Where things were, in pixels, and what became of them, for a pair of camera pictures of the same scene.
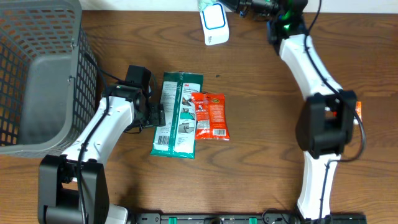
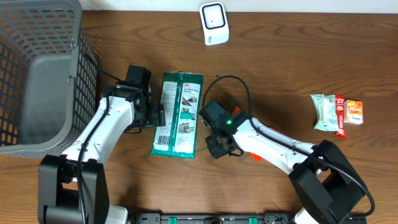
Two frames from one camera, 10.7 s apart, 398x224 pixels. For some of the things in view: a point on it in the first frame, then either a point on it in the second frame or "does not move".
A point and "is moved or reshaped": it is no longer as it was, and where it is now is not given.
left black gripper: (157, 115) does not move
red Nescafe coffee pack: (211, 116) → (257, 157)
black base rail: (244, 218) does not move
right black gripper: (243, 5) → (215, 152)
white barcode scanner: (215, 25) does not move
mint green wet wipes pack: (203, 4) is moved or reshaped
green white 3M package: (176, 138) does not move
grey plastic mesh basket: (48, 84) does not move
